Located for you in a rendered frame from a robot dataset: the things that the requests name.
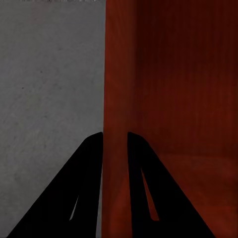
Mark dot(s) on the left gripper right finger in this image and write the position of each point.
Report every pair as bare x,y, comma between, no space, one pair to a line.
178,217

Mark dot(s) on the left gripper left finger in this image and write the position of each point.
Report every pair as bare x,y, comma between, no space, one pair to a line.
68,207

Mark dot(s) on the storage box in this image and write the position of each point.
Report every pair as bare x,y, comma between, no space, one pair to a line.
171,76

